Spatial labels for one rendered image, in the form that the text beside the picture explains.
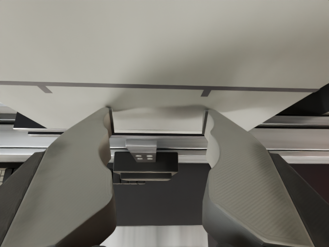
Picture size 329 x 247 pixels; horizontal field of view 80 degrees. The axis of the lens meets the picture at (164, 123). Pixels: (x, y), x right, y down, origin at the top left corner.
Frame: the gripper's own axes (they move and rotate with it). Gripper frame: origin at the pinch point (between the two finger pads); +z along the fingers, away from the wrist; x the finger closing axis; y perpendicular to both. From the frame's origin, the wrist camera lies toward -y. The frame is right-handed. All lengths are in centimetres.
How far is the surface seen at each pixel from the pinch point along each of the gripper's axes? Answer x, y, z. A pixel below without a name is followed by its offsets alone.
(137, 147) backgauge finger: -2.2, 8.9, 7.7
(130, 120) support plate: -2.1, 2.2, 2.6
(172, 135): 1.5, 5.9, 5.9
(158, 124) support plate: 0.1, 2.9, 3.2
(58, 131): -9.0, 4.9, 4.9
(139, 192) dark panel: -5, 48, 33
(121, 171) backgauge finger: -6.1, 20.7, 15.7
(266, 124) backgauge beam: 25.4, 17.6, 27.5
